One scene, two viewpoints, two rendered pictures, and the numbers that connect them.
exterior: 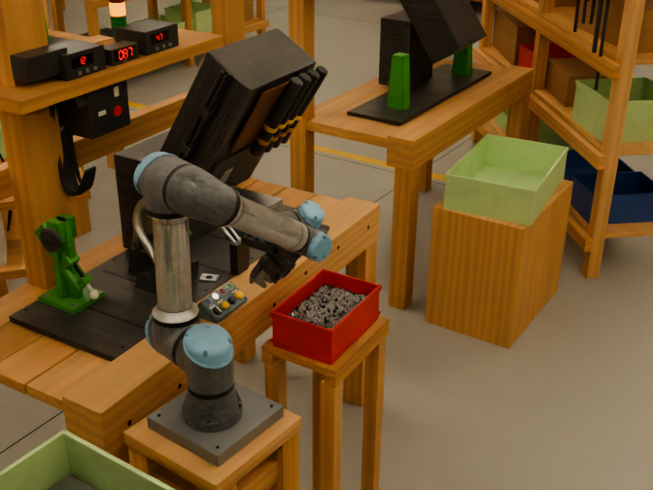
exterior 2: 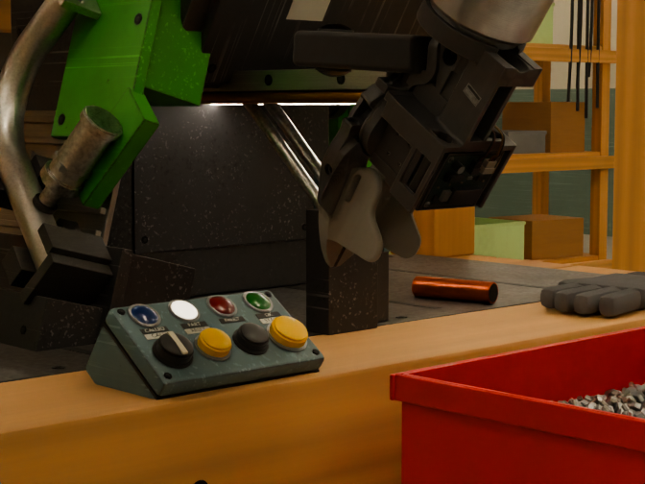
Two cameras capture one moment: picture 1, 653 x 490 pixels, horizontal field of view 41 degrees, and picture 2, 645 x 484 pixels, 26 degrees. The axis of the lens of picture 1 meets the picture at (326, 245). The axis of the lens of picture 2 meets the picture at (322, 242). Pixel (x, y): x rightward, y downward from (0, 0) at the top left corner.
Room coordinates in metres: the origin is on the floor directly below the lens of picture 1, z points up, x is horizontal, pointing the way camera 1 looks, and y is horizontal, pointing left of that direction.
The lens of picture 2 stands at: (1.29, -0.06, 1.10)
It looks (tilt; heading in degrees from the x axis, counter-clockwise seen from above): 6 degrees down; 17
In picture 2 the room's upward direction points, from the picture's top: straight up
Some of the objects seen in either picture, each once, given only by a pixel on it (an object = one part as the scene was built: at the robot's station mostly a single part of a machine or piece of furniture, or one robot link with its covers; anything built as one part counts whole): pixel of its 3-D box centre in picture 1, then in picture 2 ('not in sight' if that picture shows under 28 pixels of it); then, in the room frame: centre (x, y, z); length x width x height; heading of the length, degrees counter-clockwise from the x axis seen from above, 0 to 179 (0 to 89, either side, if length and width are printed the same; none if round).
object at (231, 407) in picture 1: (212, 397); not in sight; (1.75, 0.28, 0.93); 0.15 x 0.15 x 0.10
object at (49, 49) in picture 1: (40, 63); not in sight; (2.41, 0.81, 1.59); 0.15 x 0.07 x 0.07; 150
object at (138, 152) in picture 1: (168, 192); (174, 132); (2.71, 0.54, 1.07); 0.30 x 0.18 x 0.34; 150
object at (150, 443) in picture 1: (214, 430); not in sight; (1.75, 0.28, 0.83); 0.32 x 0.32 x 0.04; 53
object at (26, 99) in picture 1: (105, 64); not in sight; (2.68, 0.70, 1.52); 0.90 x 0.25 x 0.04; 150
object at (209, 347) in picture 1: (207, 356); not in sight; (1.75, 0.29, 1.05); 0.13 x 0.12 x 0.14; 43
